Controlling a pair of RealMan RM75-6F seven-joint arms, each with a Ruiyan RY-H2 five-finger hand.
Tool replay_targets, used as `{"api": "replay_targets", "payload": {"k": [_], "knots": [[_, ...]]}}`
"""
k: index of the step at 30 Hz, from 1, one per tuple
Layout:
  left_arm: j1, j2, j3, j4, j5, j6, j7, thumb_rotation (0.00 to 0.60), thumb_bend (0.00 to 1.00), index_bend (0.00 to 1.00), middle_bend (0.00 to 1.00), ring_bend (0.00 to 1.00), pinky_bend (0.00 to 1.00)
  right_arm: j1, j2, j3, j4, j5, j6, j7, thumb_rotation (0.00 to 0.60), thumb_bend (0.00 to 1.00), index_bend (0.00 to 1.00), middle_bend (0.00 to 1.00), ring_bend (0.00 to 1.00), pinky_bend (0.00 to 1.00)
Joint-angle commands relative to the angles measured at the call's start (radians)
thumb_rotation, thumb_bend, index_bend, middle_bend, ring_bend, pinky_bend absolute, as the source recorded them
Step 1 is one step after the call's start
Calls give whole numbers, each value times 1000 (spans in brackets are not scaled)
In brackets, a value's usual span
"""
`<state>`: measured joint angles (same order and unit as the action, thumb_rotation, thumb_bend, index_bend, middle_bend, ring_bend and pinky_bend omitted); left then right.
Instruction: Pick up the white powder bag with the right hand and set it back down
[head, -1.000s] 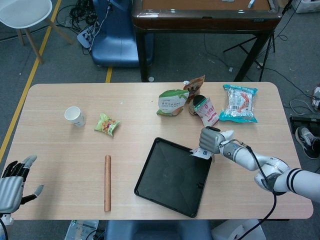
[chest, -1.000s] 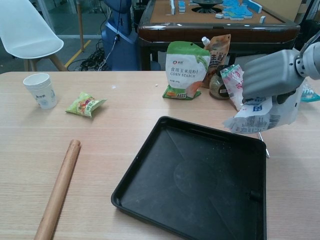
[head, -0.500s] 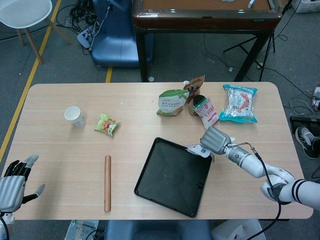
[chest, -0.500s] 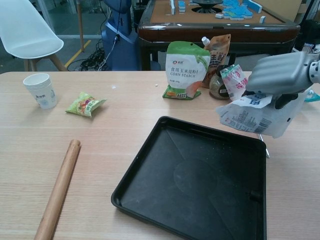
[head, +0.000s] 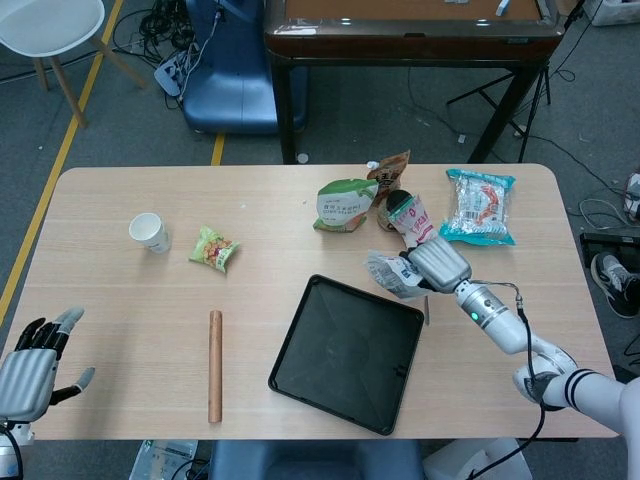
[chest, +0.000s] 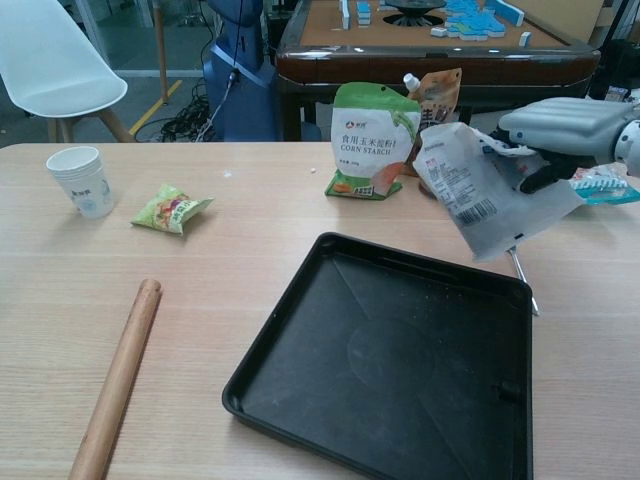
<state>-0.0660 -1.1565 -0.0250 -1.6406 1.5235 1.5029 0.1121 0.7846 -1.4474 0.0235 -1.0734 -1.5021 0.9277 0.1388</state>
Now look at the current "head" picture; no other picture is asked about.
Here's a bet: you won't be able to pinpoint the white paper cup stack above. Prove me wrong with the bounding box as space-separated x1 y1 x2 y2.
128 212 173 256

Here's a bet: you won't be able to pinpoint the wooden rolling pin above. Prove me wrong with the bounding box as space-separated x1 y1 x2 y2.
206 309 225 426

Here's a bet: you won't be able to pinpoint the black floor cables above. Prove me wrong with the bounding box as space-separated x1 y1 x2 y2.
111 0 202 57

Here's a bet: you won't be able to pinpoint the black square tray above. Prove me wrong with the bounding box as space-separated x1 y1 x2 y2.
267 273 427 438

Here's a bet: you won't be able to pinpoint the black tripod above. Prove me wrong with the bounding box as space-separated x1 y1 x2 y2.
445 48 554 142

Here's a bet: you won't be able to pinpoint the pink and white packet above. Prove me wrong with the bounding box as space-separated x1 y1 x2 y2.
389 195 434 252

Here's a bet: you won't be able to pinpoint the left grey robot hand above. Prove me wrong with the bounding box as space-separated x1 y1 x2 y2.
0 306 97 421

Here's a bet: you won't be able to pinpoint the white flour bag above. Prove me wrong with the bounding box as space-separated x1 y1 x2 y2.
366 249 427 301

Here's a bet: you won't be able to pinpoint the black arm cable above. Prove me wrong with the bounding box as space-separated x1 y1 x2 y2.
468 281 552 480

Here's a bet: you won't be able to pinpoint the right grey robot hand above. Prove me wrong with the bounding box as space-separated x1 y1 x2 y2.
398 236 474 294

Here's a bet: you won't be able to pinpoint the white power strip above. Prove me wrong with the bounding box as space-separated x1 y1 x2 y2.
153 48 202 98

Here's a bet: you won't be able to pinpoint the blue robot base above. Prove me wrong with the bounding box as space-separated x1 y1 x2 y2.
181 0 309 137

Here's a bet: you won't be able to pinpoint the green snack packet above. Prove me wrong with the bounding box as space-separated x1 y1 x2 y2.
187 224 241 276

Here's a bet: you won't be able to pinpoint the grey sneaker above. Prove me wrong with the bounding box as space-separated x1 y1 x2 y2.
590 251 640 320

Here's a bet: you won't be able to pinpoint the white plastic chair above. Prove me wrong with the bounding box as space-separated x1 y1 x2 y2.
0 0 149 129

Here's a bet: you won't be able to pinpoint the brown mahjong table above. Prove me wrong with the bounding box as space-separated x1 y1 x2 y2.
262 0 564 166

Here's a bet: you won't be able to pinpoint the green white corn starch bag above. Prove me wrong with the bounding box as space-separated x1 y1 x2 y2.
312 177 380 235

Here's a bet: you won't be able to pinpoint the brown sauce spout pouch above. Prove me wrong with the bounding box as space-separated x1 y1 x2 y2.
365 149 412 209

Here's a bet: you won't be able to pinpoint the blue packaged snack bag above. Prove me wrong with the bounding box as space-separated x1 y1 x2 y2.
438 167 518 248

